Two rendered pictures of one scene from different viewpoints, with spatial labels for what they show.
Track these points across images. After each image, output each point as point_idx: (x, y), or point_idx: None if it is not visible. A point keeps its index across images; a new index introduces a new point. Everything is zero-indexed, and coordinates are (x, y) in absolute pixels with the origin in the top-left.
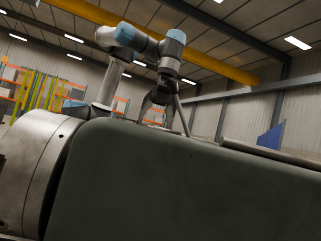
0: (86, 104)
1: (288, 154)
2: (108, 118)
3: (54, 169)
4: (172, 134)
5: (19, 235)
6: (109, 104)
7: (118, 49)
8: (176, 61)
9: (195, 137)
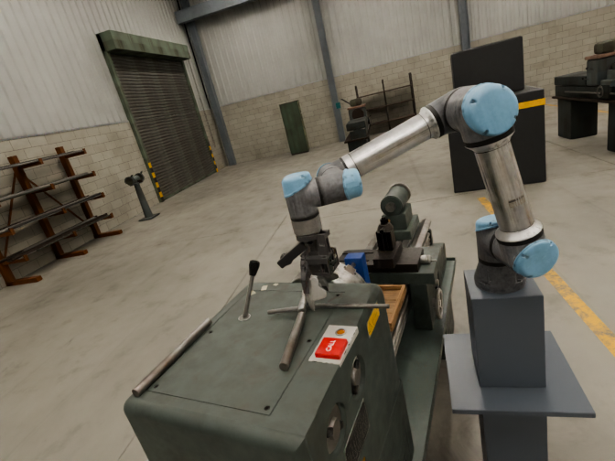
0: (491, 227)
1: (170, 352)
2: (247, 284)
3: None
4: (227, 304)
5: None
6: (505, 228)
7: (456, 128)
8: (291, 222)
9: (292, 330)
